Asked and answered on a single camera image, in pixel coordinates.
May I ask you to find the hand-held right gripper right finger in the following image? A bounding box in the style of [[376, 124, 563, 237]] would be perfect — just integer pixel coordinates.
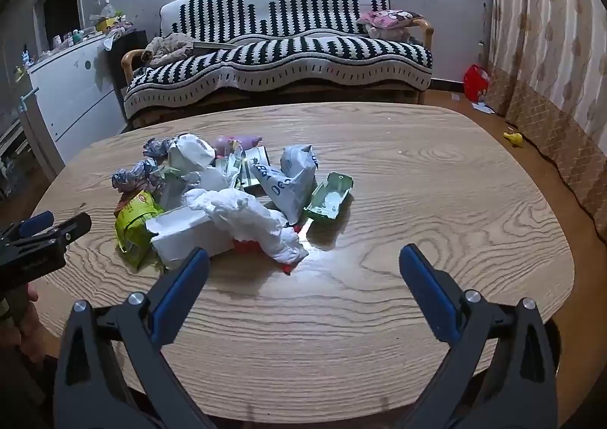
[[398, 243, 558, 429]]

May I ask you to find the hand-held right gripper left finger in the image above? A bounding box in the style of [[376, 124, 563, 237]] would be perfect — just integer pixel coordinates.
[[53, 246, 219, 429]]

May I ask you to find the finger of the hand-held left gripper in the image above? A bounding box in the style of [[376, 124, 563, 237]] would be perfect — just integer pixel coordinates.
[[0, 210, 55, 244], [9, 212, 92, 255]]

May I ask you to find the white cardboard box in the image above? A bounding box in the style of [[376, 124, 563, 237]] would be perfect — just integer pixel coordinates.
[[145, 206, 236, 271]]

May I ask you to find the green snack packet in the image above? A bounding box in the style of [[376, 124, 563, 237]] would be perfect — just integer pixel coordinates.
[[114, 189, 165, 269]]

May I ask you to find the foil wrapper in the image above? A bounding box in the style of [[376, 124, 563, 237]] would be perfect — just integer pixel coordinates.
[[142, 136, 179, 160], [111, 157, 162, 193]]

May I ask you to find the pile of trash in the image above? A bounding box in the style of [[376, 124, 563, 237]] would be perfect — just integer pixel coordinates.
[[182, 187, 309, 267]]

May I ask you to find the green plastic tray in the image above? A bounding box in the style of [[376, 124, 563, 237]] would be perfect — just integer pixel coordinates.
[[303, 171, 355, 222]]

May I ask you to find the white paper bag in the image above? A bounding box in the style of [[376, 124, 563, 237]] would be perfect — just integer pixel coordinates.
[[167, 132, 217, 172]]

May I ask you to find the green white packet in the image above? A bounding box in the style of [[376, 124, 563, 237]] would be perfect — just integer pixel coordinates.
[[228, 147, 269, 193]]

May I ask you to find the grey printed plastic bag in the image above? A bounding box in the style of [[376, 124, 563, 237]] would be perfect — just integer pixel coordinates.
[[250, 145, 318, 225]]

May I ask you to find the pink wrapper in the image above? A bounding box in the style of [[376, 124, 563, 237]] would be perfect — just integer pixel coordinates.
[[211, 134, 263, 157]]

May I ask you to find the person's left hand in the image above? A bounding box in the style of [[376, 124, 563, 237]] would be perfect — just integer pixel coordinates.
[[12, 284, 47, 364]]

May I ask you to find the white drawer cabinet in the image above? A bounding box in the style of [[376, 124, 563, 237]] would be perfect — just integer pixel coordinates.
[[26, 33, 130, 165]]

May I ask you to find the black side cabinet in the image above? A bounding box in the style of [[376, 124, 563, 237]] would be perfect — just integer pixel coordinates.
[[107, 30, 149, 89]]

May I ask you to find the brown crumpled cloth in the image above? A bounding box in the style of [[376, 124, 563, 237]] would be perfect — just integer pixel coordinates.
[[142, 34, 197, 68]]

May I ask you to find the red plastic bag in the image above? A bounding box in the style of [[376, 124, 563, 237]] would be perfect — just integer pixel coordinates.
[[463, 64, 489, 103]]

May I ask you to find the clear plastic bag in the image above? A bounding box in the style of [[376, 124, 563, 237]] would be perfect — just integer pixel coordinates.
[[90, 0, 120, 32]]

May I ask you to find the light pink cushion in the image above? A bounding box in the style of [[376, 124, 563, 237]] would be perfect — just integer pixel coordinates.
[[367, 26, 413, 43]]

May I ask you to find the black white striped sofa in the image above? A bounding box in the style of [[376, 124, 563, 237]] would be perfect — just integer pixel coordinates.
[[124, 0, 433, 121]]

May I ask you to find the beige patterned curtain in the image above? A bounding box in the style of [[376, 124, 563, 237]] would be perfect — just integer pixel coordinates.
[[487, 0, 607, 242]]

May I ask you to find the pink printed pillow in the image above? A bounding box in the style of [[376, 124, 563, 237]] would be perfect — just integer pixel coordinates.
[[357, 9, 424, 28]]

